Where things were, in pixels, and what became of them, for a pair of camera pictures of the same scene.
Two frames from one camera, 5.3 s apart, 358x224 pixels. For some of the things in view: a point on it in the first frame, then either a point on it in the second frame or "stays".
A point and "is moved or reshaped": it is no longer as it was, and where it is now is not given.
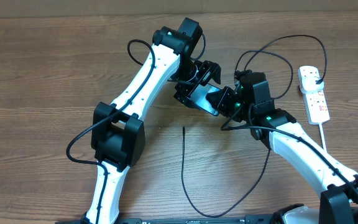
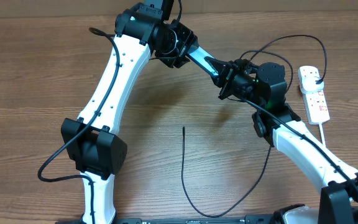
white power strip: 315,102 stays
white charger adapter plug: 308,84 stays
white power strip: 322,136 stays
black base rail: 251,219 stays
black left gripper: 207,68 -> 186,37
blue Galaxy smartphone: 199,94 is moved or reshaped
